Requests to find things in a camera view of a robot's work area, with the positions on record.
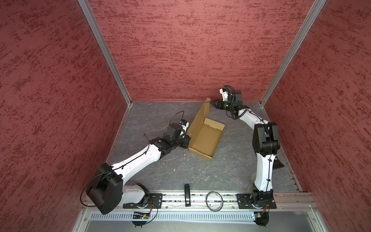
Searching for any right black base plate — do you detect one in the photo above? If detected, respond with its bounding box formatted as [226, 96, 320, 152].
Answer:
[236, 193, 277, 210]

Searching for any black cable ring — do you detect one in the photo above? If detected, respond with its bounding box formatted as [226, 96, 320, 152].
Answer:
[205, 191, 224, 212]

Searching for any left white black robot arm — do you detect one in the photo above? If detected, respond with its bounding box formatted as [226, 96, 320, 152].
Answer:
[86, 119, 191, 215]

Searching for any black handle bar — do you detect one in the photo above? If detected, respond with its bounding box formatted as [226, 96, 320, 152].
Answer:
[184, 184, 191, 207]

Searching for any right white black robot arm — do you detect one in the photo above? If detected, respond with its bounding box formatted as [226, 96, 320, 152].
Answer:
[211, 100, 281, 209]

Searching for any aluminium frame rail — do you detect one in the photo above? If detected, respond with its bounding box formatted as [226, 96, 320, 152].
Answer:
[113, 190, 318, 212]

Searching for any left circuit board connector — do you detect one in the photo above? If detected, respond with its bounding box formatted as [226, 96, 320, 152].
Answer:
[131, 211, 151, 227]

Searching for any circuit board connector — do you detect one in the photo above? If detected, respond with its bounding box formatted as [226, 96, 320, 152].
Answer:
[131, 211, 151, 227]
[254, 212, 270, 227]

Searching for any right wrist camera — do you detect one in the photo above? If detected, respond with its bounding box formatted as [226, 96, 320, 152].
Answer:
[219, 88, 243, 102]

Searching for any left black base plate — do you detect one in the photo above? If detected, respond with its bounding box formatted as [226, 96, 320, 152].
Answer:
[122, 193, 163, 210]

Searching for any aluminium corner post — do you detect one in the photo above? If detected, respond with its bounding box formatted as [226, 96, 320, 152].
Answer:
[78, 0, 132, 106]
[260, 0, 327, 107]

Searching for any white perforated cable duct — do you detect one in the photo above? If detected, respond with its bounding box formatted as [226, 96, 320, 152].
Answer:
[89, 211, 256, 224]

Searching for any right circuit board connector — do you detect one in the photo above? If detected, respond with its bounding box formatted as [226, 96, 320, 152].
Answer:
[254, 212, 270, 227]

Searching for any left aluminium corner post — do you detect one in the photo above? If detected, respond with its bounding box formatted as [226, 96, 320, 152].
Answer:
[78, 0, 132, 106]

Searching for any right aluminium corner post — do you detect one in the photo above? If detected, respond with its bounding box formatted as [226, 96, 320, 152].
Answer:
[260, 0, 327, 107]

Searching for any brown cardboard box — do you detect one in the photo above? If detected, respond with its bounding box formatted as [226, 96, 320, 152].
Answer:
[187, 98, 226, 161]

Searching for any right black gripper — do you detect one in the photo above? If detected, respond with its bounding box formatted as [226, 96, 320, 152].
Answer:
[212, 99, 235, 110]

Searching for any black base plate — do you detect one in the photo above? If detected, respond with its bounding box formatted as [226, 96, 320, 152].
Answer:
[122, 193, 163, 210]
[236, 193, 277, 210]

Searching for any black calculator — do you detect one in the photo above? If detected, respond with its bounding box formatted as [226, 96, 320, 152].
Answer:
[272, 157, 285, 170]

